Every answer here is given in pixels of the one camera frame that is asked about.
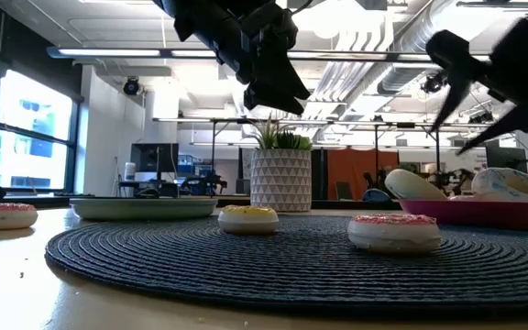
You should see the small yellow iced donut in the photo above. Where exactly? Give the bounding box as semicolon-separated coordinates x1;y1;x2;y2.
217;204;281;236

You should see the black background station frame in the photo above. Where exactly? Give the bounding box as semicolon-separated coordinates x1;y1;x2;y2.
152;116;528;184

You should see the pink plate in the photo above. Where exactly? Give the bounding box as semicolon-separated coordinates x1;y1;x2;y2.
399;197;528;234

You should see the dark cluttered desk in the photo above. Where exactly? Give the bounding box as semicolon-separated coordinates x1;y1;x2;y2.
116;178;215;199

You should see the green succulent plant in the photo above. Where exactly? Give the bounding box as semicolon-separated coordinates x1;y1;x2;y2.
245;114;314;151

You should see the orange partition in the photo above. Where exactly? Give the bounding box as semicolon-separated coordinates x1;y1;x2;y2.
326;148;401;202

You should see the black monitor on arm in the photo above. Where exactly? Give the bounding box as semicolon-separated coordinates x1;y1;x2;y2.
484;146;528;174

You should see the black wall-mounted camera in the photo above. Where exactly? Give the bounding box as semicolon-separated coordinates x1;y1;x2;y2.
122;76;142;97

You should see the black desk monitor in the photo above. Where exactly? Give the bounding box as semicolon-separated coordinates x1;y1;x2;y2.
129;142;181;182

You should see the long ceiling light bar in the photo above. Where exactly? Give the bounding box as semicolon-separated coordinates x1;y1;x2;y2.
46;45;492;63

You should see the blue chair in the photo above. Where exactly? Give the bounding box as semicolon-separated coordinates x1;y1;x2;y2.
362;187;391;204

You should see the pale green plate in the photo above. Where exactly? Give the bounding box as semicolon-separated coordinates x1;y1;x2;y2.
69;196;219;221

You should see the dark round woven placemat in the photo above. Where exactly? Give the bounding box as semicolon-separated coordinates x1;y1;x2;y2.
44;214;528;317

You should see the small pink sprinkled donut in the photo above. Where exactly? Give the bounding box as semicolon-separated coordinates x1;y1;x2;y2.
346;213;443;255
0;203;39;231

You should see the large black-framed window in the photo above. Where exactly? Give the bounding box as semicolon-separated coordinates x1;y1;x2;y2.
0;68;81;194

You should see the large white blue-striped donut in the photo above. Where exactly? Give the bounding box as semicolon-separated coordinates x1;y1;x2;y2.
470;167;528;204

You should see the white triangle-patterned plant pot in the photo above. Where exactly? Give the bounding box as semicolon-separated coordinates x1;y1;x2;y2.
249;148;313;213

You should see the black ceiling spotlight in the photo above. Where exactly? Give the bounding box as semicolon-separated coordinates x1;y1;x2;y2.
421;71;449;95

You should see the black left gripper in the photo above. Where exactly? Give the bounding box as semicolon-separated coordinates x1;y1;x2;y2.
238;8;312;116

